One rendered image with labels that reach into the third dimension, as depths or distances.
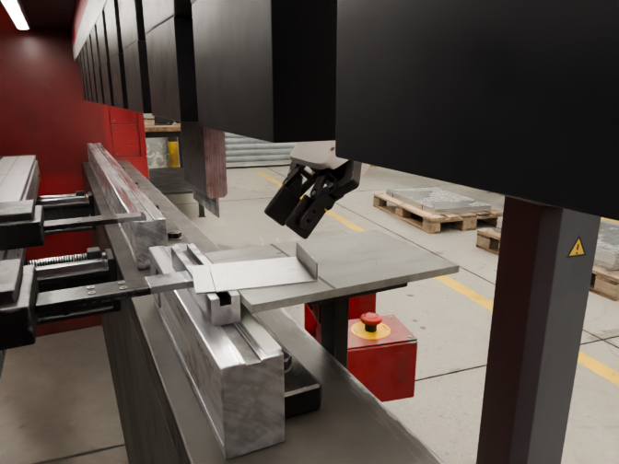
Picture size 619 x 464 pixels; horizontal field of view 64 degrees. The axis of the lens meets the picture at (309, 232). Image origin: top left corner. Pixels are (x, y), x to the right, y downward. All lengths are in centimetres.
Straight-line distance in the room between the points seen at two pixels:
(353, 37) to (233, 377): 34
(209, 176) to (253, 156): 795
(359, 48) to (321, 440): 41
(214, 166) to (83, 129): 220
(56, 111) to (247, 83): 242
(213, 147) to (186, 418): 28
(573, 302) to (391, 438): 77
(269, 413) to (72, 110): 230
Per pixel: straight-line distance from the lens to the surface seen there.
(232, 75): 29
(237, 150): 836
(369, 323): 90
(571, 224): 114
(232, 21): 29
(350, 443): 52
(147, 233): 98
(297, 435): 52
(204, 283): 54
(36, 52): 267
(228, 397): 46
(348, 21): 17
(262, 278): 55
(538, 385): 126
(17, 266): 56
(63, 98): 266
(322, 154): 54
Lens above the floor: 120
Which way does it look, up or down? 16 degrees down
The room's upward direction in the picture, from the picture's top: straight up
